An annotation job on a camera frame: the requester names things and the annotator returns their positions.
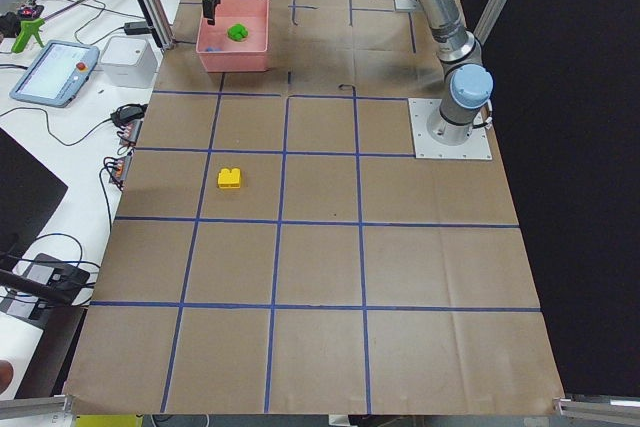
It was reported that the green toy block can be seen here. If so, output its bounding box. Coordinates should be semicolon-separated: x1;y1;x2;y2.
227;23;249;42

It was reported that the yellow toy block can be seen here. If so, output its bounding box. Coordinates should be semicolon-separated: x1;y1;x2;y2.
217;167;242;190

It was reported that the pink plastic box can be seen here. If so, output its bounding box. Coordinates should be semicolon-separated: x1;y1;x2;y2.
196;0;270;73

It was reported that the white square box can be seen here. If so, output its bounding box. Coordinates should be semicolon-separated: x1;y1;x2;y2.
99;36;158;89

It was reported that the black power adapter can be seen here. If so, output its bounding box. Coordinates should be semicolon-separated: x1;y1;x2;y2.
123;21;150;35

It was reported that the blue teach pendant tablet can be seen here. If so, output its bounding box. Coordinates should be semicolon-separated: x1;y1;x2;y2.
9;40;100;108

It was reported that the brown paper table cover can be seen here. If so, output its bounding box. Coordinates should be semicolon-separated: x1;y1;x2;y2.
65;0;564;415

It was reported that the green handled grabber tool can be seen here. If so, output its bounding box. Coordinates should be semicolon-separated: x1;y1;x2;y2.
11;18;45;54

